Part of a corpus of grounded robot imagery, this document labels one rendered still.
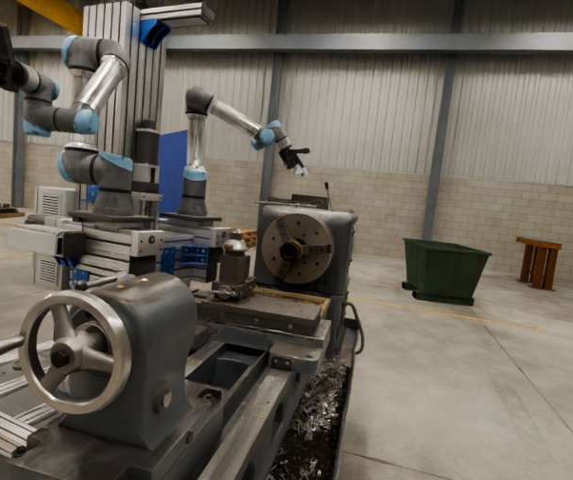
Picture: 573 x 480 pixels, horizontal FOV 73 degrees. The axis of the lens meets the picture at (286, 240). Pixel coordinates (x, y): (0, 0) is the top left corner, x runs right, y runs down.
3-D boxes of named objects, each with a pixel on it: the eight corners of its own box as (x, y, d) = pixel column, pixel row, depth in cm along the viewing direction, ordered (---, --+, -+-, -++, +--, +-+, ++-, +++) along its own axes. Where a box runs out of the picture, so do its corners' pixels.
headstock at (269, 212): (277, 265, 250) (284, 205, 246) (351, 275, 239) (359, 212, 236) (247, 282, 192) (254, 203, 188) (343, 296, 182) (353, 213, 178)
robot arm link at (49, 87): (61, 106, 127) (62, 78, 126) (39, 96, 116) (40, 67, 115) (37, 103, 127) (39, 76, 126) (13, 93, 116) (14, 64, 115)
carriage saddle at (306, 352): (195, 313, 133) (197, 296, 133) (330, 338, 123) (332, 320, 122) (145, 343, 104) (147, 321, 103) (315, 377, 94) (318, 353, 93)
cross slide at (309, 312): (195, 298, 131) (197, 285, 130) (321, 319, 121) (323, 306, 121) (169, 310, 114) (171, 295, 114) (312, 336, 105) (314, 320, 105)
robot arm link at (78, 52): (91, 185, 144) (99, 31, 139) (51, 181, 144) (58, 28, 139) (108, 186, 156) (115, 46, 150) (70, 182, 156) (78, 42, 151)
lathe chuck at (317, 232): (260, 270, 183) (275, 205, 179) (325, 289, 177) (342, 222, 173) (254, 272, 175) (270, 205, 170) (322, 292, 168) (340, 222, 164)
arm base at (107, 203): (83, 211, 147) (84, 185, 146) (114, 211, 161) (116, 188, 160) (112, 215, 141) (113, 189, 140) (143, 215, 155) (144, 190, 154)
